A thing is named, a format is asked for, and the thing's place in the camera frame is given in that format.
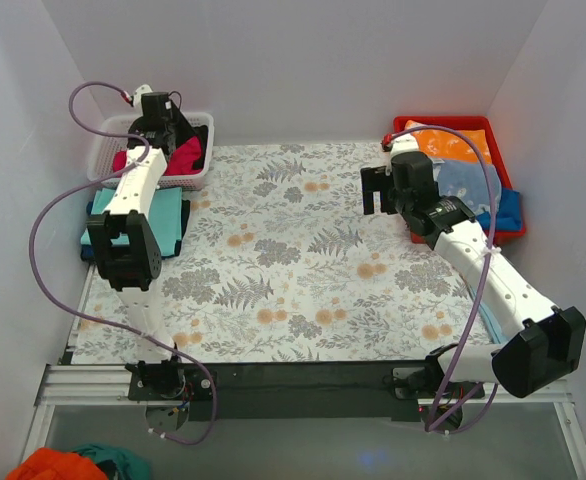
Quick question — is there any magenta t shirt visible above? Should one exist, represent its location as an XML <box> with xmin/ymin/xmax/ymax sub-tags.
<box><xmin>111</xmin><ymin>138</ymin><xmax>208</xmax><ymax>177</ymax></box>

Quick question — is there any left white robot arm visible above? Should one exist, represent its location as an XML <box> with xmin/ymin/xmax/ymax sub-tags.
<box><xmin>87</xmin><ymin>86</ymin><xmax>186</xmax><ymax>400</ymax></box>

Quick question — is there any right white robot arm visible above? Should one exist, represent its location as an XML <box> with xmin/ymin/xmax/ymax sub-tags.
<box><xmin>360</xmin><ymin>151</ymin><xmax>586</xmax><ymax>398</ymax></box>

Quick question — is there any black garment in basket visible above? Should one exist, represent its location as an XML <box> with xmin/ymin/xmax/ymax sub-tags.
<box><xmin>126</xmin><ymin>113</ymin><xmax>210</xmax><ymax>171</ymax></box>

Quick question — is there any orange patterned shirt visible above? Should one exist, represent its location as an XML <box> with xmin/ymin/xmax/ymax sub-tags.
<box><xmin>411</xmin><ymin>129</ymin><xmax>492</xmax><ymax>164</ymax></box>

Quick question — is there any light blue patterned shirt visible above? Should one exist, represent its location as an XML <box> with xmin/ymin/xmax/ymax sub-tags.
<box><xmin>431</xmin><ymin>158</ymin><xmax>502</xmax><ymax>216</ymax></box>

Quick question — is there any white plastic basket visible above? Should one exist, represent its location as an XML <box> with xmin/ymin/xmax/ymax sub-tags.
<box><xmin>87</xmin><ymin>111</ymin><xmax>215</xmax><ymax>191</ymax></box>

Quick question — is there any folded teal shirt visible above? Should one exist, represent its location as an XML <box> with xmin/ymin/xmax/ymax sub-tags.
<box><xmin>87</xmin><ymin>188</ymin><xmax>182</xmax><ymax>257</ymax></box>

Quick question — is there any red plastic bin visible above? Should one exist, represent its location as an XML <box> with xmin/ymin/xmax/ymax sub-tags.
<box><xmin>393</xmin><ymin>115</ymin><xmax>526</xmax><ymax>246</ymax></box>

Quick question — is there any floral table mat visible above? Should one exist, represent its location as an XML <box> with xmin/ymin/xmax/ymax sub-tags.
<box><xmin>70</xmin><ymin>142</ymin><xmax>504</xmax><ymax>365</ymax></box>

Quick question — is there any folded dark blue shirt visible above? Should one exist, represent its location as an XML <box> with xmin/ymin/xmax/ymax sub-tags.
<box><xmin>80</xmin><ymin>200</ymin><xmax>191</xmax><ymax>263</ymax></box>

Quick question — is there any folded colourful patterned shirt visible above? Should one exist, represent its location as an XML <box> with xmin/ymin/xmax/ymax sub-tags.
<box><xmin>477</xmin><ymin>301</ymin><xmax>507</xmax><ymax>344</ymax></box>

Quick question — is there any teal cloth bottom corner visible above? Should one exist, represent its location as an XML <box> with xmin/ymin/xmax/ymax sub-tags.
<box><xmin>72</xmin><ymin>443</ymin><xmax>152</xmax><ymax>480</ymax></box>

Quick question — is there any orange cloth bottom corner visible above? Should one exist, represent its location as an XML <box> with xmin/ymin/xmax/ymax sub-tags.
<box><xmin>5</xmin><ymin>447</ymin><xmax>108</xmax><ymax>480</ymax></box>

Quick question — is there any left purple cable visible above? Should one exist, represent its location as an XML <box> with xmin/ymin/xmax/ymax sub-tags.
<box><xmin>28</xmin><ymin>80</ymin><xmax>219</xmax><ymax>445</ymax></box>

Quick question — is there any purple cable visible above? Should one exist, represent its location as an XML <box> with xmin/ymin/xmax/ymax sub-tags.
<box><xmin>387</xmin><ymin>124</ymin><xmax>504</xmax><ymax>435</ymax></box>
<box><xmin>28</xmin><ymin>80</ymin><xmax>219</xmax><ymax>445</ymax></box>

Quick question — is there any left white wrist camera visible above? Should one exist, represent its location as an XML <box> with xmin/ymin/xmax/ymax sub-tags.
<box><xmin>120</xmin><ymin>84</ymin><xmax>153</xmax><ymax>108</ymax></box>

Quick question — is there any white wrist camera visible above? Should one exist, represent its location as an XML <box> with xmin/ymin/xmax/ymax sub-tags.
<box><xmin>381</xmin><ymin>132</ymin><xmax>419</xmax><ymax>159</ymax></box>
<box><xmin>120</xmin><ymin>84</ymin><xmax>153</xmax><ymax>108</ymax></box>

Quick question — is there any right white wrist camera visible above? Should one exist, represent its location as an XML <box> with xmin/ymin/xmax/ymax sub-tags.
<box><xmin>381</xmin><ymin>132</ymin><xmax>419</xmax><ymax>159</ymax></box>

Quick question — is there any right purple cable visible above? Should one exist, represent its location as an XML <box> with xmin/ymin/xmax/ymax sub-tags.
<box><xmin>387</xmin><ymin>124</ymin><xmax>504</xmax><ymax>435</ymax></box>

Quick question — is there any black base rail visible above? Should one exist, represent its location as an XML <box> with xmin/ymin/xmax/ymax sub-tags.
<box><xmin>126</xmin><ymin>360</ymin><xmax>487</xmax><ymax>424</ymax></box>

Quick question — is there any aluminium frame rail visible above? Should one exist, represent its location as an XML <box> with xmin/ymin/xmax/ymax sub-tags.
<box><xmin>35</xmin><ymin>364</ymin><xmax>139</xmax><ymax>406</ymax></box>

